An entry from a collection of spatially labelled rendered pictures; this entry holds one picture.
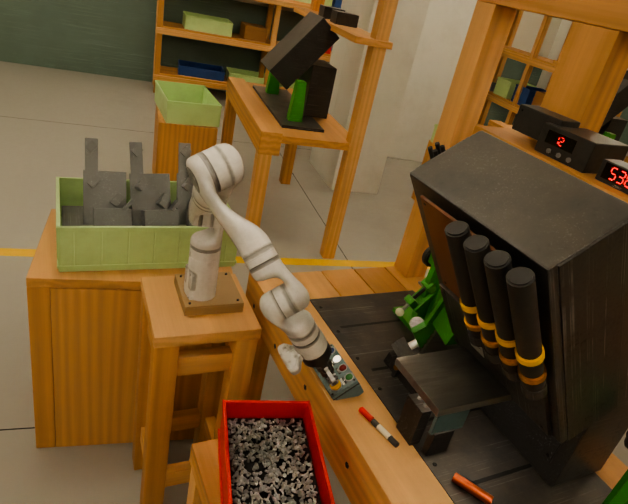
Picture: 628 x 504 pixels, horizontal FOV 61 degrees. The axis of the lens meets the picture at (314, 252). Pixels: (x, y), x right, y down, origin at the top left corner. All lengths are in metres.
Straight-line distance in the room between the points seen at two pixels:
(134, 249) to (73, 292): 0.24
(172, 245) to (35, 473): 1.01
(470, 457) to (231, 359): 0.77
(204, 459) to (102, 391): 0.96
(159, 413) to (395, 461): 0.80
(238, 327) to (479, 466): 0.77
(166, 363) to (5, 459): 0.97
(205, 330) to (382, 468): 0.66
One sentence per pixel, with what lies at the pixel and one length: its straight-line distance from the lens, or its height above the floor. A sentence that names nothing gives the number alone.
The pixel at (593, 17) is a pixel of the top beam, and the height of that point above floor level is 1.87.
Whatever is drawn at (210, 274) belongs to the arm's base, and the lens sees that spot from 1.62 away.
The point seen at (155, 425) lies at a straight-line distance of 1.82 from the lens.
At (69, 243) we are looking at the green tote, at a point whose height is 0.90.
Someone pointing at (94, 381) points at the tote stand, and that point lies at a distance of 2.20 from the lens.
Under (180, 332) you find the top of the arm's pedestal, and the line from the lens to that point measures 1.60.
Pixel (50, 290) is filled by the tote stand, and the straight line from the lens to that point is 1.96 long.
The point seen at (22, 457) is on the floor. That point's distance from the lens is 2.44.
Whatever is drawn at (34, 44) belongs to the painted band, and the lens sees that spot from 8.26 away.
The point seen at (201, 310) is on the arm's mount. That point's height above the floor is 0.87.
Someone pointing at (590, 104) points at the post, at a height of 1.68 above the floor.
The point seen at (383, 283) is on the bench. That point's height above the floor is 0.88.
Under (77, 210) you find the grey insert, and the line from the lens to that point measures 2.25.
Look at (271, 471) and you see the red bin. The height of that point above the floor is 0.89.
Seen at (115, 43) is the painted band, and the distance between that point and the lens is 8.14.
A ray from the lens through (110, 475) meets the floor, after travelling 2.34.
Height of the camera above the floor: 1.83
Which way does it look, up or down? 27 degrees down
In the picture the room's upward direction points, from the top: 13 degrees clockwise
